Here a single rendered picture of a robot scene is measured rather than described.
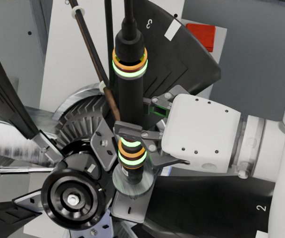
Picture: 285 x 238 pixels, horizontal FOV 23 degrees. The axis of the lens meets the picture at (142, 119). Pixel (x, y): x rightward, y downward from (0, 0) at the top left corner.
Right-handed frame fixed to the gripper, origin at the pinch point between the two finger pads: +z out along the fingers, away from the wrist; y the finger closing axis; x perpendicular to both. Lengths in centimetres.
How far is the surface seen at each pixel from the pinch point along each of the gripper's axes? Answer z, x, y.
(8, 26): 61, -89, 70
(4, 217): 22.9, -35.5, -7.7
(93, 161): 7.9, -23.1, 2.2
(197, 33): 0, -59, 62
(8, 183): 60, -147, 42
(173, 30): -1.5, -3.1, 19.0
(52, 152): 15.6, -23.8, 2.4
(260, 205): -22.3, -26.2, 3.3
